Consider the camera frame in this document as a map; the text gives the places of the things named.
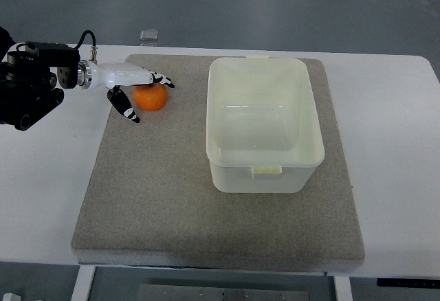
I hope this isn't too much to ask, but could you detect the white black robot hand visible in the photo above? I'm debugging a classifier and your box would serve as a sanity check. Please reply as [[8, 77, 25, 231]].
[[76, 60, 175, 123]]

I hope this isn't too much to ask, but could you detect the orange fruit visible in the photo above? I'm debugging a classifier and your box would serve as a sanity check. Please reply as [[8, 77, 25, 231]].
[[133, 83, 167, 111]]

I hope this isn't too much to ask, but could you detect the white plastic box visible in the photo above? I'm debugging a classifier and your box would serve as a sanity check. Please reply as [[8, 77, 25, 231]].
[[206, 57, 325, 193]]

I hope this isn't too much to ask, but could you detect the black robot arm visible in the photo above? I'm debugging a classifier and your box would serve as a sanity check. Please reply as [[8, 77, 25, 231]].
[[1, 28, 80, 131]]

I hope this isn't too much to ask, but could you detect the small clear plastic square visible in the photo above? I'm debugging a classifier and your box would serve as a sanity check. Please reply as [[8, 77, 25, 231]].
[[140, 29, 159, 47]]

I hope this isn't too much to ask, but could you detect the grey felt mat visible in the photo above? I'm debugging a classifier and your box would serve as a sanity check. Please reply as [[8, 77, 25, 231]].
[[71, 54, 364, 272]]

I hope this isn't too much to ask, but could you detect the white table leg left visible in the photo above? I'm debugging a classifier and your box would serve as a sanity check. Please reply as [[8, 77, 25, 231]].
[[71, 265, 96, 301]]

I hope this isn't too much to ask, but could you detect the white table leg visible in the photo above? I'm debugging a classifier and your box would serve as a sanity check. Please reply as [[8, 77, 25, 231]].
[[71, 265, 96, 301], [333, 276, 353, 301]]

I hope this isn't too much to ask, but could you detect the metal plate under table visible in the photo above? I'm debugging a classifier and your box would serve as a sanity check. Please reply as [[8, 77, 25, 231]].
[[136, 285, 310, 301]]

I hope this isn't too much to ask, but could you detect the small white floor object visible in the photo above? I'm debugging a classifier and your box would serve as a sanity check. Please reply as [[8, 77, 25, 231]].
[[2, 293, 21, 301]]

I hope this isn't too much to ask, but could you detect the white table leg right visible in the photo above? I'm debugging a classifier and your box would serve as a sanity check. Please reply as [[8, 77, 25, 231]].
[[333, 276, 353, 301]]

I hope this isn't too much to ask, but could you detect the black table control panel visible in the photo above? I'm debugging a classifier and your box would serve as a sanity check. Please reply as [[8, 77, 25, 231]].
[[377, 278, 440, 289]]

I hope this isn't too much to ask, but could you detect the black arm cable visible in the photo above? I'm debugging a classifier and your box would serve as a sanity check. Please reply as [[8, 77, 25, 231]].
[[70, 30, 99, 63]]

